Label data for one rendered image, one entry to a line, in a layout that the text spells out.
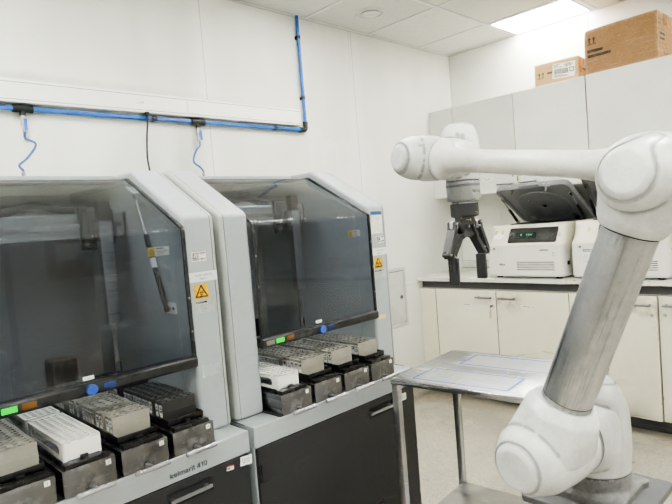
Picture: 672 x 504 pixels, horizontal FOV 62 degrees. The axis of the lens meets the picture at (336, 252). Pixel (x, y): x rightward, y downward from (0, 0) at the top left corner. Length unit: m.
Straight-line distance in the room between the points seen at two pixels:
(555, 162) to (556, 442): 0.59
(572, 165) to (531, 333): 2.76
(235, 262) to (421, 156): 0.82
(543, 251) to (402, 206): 1.10
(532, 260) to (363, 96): 1.63
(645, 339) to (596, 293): 2.62
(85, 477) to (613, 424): 1.29
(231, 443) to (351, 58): 2.94
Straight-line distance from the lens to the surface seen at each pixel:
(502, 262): 4.05
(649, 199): 1.04
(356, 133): 4.03
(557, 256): 3.86
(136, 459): 1.74
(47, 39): 3.00
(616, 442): 1.44
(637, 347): 3.78
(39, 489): 1.66
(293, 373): 2.04
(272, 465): 2.02
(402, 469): 2.12
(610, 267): 1.12
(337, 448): 2.21
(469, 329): 4.26
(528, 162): 1.34
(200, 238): 1.85
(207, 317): 1.87
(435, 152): 1.38
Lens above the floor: 1.38
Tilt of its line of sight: 3 degrees down
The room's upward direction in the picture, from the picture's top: 5 degrees counter-clockwise
